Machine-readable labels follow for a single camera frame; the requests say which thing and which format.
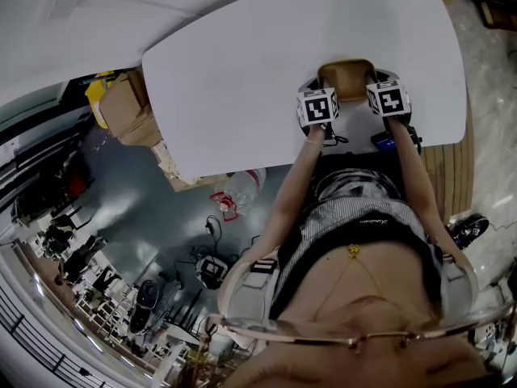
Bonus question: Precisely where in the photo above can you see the black power adapter cable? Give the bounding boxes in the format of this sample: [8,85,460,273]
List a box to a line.
[204,215,223,244]

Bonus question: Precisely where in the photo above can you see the wooden slatted platform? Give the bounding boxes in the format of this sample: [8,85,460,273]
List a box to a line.
[419,111,476,226]

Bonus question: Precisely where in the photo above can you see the thin-framed eyeglasses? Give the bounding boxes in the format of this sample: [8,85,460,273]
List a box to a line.
[200,301,517,355]

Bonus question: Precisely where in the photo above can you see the black sneaker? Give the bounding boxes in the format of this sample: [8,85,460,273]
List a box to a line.
[449,213,490,251]

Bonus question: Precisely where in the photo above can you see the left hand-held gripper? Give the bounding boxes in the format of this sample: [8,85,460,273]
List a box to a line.
[296,77,340,132]

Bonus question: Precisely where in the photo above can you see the white table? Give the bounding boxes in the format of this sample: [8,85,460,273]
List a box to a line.
[141,0,469,179]

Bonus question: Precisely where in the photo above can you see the grey round bin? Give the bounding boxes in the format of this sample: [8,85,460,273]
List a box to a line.
[128,279,159,335]

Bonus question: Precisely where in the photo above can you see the white wall box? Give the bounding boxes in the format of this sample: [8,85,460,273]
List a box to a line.
[46,0,88,19]

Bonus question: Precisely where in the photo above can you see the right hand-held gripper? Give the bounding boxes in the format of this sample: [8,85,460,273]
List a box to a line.
[366,69,412,124]

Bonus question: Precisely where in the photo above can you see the clear plastic bag red print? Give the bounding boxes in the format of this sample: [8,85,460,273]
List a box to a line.
[209,167,267,222]

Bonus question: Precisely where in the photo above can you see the grey shoulder strap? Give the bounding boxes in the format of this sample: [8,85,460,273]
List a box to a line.
[217,256,280,323]
[438,251,481,323]

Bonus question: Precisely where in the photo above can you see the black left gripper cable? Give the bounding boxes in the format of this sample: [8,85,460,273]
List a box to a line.
[322,123,349,147]

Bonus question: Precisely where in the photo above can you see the open cardboard box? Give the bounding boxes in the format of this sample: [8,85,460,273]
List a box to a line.
[99,70,162,147]

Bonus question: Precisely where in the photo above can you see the brown cardboard box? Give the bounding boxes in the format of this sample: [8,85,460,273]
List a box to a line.
[317,57,379,103]

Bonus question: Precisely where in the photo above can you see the grey device with cables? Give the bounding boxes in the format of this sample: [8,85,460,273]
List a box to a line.
[195,255,228,289]

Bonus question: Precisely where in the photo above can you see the person's left forearm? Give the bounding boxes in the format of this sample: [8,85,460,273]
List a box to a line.
[258,126,327,258]

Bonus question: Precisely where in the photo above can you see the blue rectangular module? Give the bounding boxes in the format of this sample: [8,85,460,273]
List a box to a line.
[370,132,397,152]

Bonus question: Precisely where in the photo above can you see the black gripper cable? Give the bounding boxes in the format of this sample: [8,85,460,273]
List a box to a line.
[322,123,349,147]
[406,125,423,155]

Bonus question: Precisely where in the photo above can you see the yellow bin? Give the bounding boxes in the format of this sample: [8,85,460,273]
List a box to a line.
[84,70,116,129]

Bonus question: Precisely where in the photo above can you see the gold necklace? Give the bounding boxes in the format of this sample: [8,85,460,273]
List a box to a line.
[318,243,385,319]

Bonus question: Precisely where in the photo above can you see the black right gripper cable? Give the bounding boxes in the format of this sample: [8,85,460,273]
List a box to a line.
[406,125,423,155]

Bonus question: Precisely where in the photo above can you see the person's right forearm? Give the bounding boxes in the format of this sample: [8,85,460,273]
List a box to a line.
[387,119,453,251]

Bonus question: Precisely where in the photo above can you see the striped grey and black top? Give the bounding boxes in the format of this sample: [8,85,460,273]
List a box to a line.
[278,167,443,318]

